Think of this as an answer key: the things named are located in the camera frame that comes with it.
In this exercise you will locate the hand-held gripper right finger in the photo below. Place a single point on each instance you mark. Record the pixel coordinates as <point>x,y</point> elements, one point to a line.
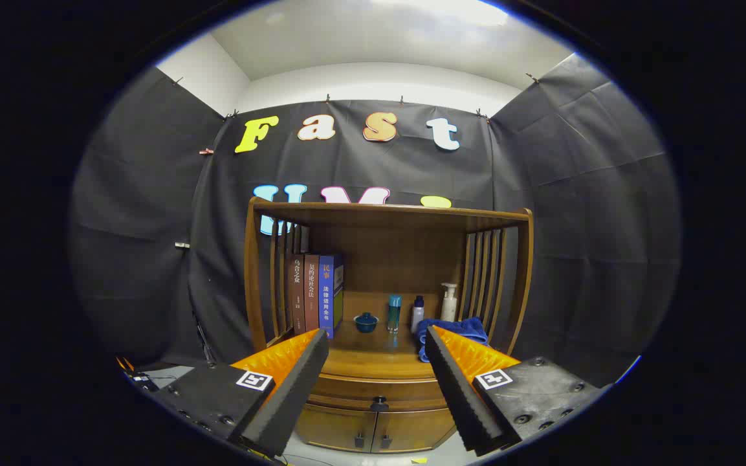
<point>463,395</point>

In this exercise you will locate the white pump bottle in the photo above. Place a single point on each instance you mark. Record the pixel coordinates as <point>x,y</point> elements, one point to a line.
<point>449,307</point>

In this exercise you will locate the dark brown book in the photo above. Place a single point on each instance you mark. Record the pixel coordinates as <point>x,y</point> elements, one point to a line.
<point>297,298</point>

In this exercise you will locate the wooden drawer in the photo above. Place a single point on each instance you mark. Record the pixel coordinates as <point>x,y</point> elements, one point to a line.
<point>360,391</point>

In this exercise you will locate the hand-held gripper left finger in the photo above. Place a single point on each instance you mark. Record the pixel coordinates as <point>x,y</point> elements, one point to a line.
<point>295,395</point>

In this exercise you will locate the wooden cabinet door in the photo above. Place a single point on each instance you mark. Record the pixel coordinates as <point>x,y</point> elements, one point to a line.
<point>334,428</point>
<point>415,430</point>

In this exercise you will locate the teal glass bottle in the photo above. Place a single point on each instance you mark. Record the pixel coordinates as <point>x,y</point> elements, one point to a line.
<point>394,316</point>

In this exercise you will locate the blue lidded teacup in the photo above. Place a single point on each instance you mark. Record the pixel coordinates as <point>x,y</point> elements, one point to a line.
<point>366,323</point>

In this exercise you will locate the blue folded towel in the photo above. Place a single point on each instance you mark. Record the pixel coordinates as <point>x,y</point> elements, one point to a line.
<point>460,329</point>

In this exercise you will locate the wooden countertop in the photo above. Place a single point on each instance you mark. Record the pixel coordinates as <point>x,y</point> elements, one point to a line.
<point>379,356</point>

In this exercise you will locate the reddish brown book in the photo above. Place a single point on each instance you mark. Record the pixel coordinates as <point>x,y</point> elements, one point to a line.
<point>311,294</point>

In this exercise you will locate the blue book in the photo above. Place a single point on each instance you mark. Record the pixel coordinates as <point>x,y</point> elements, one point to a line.
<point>327,298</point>

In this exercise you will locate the white bottle with blue cap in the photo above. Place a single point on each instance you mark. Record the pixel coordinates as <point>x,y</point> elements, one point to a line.
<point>417,317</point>

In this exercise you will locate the wooden cabinet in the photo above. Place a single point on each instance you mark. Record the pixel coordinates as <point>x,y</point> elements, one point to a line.
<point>385,252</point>

